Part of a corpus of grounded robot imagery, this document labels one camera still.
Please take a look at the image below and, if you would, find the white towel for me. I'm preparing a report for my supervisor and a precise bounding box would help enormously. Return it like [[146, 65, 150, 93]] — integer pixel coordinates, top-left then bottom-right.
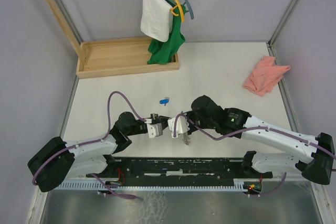
[[140, 0, 173, 42]]

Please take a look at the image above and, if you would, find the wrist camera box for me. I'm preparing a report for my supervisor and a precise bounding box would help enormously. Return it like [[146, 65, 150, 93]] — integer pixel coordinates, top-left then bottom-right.
[[147, 123, 163, 138], [167, 114, 190, 138]]

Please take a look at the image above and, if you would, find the wooden tray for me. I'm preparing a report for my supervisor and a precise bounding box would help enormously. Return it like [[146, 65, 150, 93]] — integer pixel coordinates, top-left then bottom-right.
[[76, 37, 180, 79]]

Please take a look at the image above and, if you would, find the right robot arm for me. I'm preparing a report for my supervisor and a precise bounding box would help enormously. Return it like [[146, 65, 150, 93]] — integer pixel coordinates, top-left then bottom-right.
[[185, 95, 335, 185]]

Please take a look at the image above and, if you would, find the white slotted cable duct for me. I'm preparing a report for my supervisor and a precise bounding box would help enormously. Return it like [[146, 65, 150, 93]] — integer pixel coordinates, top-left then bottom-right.
[[55, 179, 247, 192]]

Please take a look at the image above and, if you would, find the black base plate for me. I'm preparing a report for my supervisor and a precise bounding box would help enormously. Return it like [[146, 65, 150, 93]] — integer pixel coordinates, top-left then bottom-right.
[[97, 157, 272, 186]]

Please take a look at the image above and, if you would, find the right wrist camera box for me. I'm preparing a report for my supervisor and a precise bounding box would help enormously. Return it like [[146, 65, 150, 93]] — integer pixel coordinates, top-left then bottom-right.
[[167, 114, 190, 138]]

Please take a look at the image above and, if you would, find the pink cloth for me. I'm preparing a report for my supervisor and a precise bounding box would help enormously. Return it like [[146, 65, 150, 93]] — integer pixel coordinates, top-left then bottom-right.
[[243, 56, 290, 97]]

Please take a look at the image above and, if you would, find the wooden rack post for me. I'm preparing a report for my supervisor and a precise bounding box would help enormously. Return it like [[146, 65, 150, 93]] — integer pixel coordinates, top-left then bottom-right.
[[45, 0, 87, 65]]

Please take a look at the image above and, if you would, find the key with blue tag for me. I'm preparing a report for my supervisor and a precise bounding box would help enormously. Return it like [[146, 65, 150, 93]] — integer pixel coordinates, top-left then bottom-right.
[[159, 97, 170, 106]]

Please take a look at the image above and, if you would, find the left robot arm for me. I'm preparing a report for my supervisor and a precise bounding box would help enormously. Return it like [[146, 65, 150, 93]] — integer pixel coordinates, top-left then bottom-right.
[[27, 112, 171, 192]]

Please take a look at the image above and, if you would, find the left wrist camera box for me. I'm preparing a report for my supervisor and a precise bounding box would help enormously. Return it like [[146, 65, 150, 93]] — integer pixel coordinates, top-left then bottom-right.
[[147, 123, 163, 138]]

